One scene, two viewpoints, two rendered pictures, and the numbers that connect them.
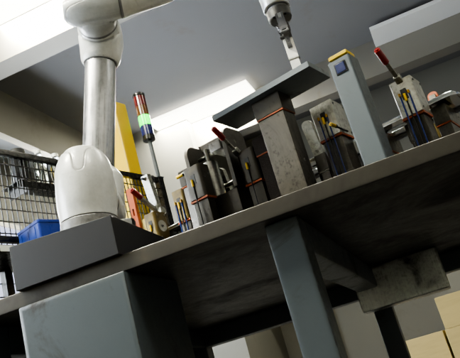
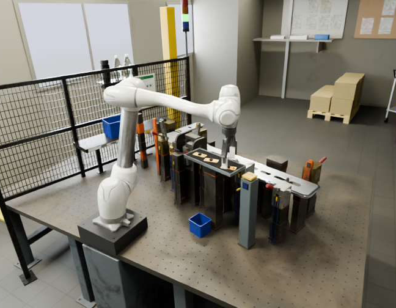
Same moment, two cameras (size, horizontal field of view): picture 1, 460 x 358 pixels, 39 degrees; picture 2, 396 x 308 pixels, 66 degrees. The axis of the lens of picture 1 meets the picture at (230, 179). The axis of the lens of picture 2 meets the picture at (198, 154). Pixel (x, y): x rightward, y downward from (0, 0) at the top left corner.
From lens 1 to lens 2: 174 cm
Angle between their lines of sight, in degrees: 46
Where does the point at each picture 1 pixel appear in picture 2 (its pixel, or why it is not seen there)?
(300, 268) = (181, 296)
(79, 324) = (102, 264)
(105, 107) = (129, 140)
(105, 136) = (128, 155)
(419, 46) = not seen: outside the picture
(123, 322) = (117, 274)
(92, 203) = (112, 216)
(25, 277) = (84, 238)
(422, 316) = (331, 71)
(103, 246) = (111, 250)
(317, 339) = not seen: outside the picture
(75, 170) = (104, 201)
